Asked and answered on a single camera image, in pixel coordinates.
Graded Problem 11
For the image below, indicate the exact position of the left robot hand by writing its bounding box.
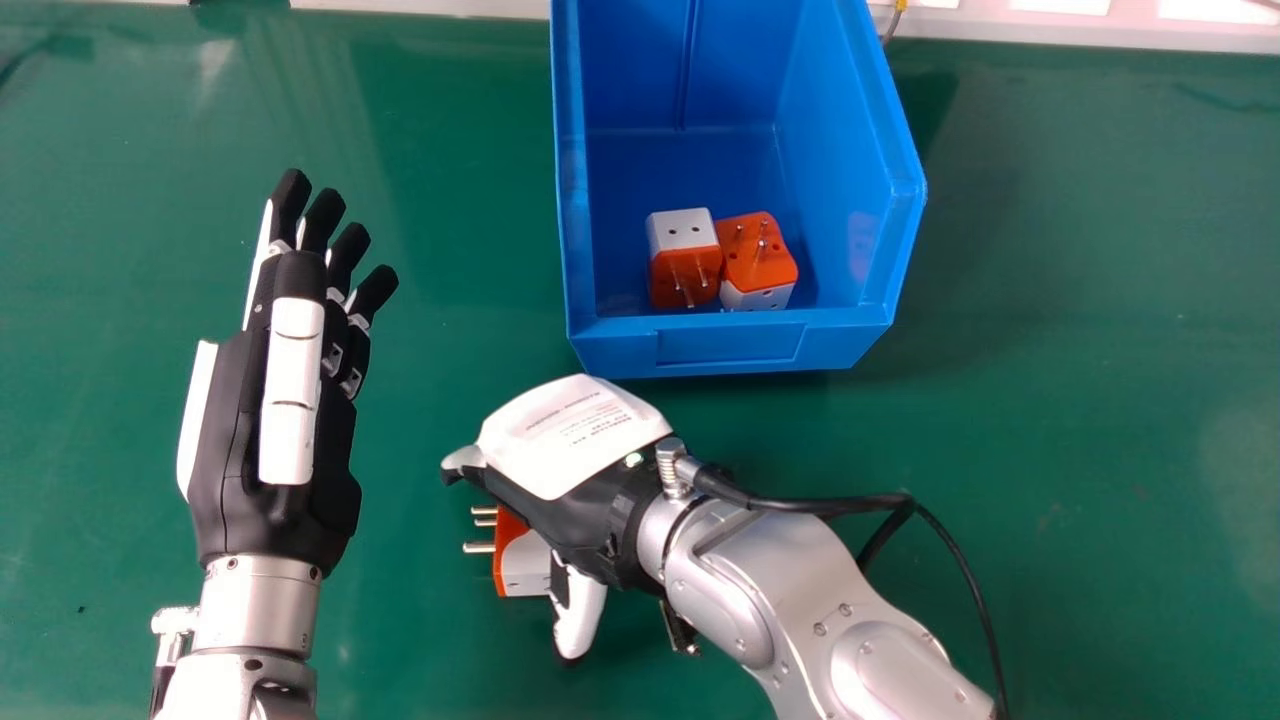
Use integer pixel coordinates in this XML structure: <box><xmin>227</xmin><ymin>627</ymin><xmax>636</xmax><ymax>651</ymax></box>
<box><xmin>176</xmin><ymin>168</ymin><xmax>400</xmax><ymax>578</ymax></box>

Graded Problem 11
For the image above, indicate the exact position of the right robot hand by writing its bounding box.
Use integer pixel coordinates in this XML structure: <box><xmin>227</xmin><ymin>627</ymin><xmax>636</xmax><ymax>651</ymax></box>
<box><xmin>440</xmin><ymin>374</ymin><xmax>679</xmax><ymax>665</ymax></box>

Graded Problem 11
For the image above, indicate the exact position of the white-and-orange plug adapter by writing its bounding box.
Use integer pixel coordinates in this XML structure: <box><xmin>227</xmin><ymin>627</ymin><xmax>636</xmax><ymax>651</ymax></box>
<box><xmin>462</xmin><ymin>503</ymin><xmax>556</xmax><ymax>599</ymax></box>
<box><xmin>645</xmin><ymin>207</ymin><xmax>724</xmax><ymax>310</ymax></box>
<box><xmin>714</xmin><ymin>211</ymin><xmax>800</xmax><ymax>312</ymax></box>

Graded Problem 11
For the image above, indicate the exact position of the blue plastic bin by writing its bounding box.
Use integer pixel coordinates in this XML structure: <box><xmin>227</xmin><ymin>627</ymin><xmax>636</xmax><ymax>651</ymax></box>
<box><xmin>549</xmin><ymin>0</ymin><xmax>928</xmax><ymax>381</ymax></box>

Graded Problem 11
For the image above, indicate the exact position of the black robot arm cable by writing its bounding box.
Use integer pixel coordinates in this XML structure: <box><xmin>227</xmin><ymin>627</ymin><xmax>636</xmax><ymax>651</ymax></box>
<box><xmin>676</xmin><ymin>456</ymin><xmax>1011</xmax><ymax>720</ymax></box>

